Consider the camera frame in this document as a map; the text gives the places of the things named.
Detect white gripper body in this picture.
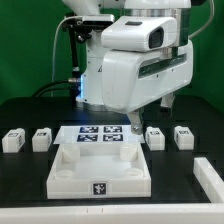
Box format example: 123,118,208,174
102,41,193,114

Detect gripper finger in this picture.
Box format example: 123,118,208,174
160,93,175,110
128,110,142,134

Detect white square table top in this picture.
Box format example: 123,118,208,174
46,142,151,199

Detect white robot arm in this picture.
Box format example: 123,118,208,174
62,0,193,134

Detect sheet with four markers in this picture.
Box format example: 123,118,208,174
54,125,144,144

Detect white L-shaped obstacle fence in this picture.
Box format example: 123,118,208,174
0,157,224,224

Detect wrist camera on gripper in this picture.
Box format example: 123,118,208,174
101,16,177,52

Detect black camera stand pole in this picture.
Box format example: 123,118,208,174
69,28,81,98

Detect black base cables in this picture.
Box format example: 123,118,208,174
31,79,81,98

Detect black camera on stand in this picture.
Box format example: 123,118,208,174
63,14,115,33

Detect white camera cable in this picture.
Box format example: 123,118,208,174
50,15,83,98

